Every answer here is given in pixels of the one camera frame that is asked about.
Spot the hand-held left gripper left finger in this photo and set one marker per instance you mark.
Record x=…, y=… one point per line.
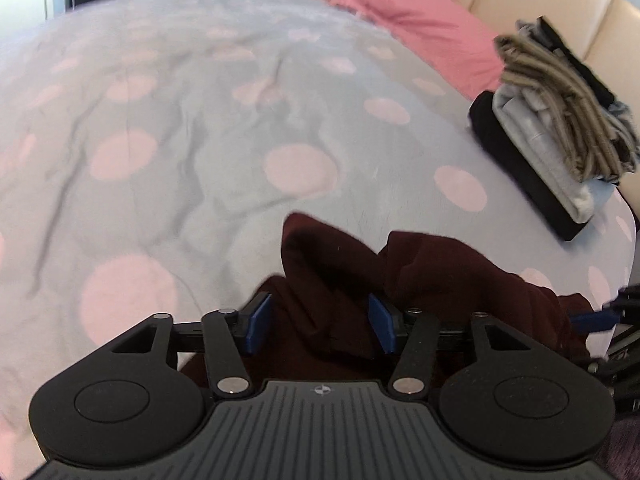
x=257, y=322

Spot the pink pillow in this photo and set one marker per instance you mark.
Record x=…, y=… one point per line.
x=430, y=30

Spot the beige striped garment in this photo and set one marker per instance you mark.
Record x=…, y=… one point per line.
x=565, y=110

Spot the maroon long-sleeve garment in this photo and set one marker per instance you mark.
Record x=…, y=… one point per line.
x=425, y=270

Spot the black folded garment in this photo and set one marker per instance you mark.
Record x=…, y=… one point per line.
x=525, y=175

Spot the dark thin garment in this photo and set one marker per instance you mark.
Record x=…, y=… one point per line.
x=585, y=70

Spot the grey pink polka-dot bedspread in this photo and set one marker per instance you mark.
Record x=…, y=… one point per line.
x=200, y=160

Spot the person's purple fleece robe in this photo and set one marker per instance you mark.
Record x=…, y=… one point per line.
x=622, y=450

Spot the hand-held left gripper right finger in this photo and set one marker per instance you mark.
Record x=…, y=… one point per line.
x=380, y=322

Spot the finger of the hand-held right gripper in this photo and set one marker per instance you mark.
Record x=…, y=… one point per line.
x=595, y=321

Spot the light grey folded garment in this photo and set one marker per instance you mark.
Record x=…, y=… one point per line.
x=535, y=145

